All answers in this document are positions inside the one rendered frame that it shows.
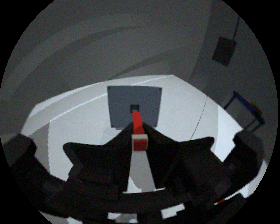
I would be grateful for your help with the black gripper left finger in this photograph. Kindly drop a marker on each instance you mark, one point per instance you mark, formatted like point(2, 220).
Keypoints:
point(114, 155)

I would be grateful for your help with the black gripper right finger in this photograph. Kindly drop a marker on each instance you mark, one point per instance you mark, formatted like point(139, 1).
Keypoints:
point(163, 152)

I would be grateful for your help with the blue-grey sloped panel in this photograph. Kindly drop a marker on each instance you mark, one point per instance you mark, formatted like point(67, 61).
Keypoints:
point(125, 100)

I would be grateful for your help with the dark red peg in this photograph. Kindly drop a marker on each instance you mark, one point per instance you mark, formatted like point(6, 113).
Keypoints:
point(139, 138)

